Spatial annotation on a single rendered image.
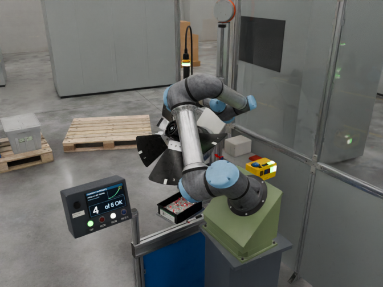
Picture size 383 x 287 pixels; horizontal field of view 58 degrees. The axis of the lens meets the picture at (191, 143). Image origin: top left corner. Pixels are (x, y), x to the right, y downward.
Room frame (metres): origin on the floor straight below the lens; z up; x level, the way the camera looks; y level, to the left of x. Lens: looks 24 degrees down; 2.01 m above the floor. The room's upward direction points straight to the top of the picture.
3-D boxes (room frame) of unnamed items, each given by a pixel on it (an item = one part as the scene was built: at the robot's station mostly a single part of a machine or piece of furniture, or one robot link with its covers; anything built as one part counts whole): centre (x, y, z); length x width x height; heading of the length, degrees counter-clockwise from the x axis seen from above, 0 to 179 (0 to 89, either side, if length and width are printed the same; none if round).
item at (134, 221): (1.37, 0.27, 0.96); 0.03 x 0.03 x 0.20; 33
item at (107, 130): (4.82, 1.21, 0.07); 1.20 x 1.00 x 0.15; 99
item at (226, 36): (2.64, -0.23, 0.90); 0.08 x 0.06 x 1.80; 68
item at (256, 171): (1.83, -0.41, 1.02); 0.16 x 0.10 x 0.11; 123
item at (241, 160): (2.37, -0.37, 0.85); 0.36 x 0.24 x 0.03; 33
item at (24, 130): (4.18, 2.21, 0.31); 0.60 x 0.42 x 0.33; 32
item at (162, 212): (1.71, 0.07, 0.85); 0.22 x 0.17 x 0.07; 137
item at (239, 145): (2.45, -0.35, 0.92); 0.17 x 0.16 x 0.11; 123
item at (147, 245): (1.61, -0.08, 0.82); 0.90 x 0.04 x 0.08; 123
